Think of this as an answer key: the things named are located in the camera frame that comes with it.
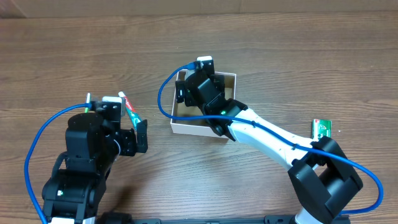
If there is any red green toothpaste tube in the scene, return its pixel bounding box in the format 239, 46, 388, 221
118, 91, 142, 129

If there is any green white toothbrush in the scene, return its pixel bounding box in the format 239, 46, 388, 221
85, 93, 91, 113

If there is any green soap box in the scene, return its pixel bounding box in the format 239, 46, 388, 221
311, 119, 332, 140

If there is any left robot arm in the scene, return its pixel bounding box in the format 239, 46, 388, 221
39, 56, 226, 223

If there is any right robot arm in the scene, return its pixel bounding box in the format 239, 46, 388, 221
169, 99, 363, 223

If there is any white cardboard box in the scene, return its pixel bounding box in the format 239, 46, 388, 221
170, 72, 236, 139

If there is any right blue cable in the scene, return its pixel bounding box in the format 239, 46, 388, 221
157, 62, 384, 216

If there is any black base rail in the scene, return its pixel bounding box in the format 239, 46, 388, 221
95, 212, 295, 224

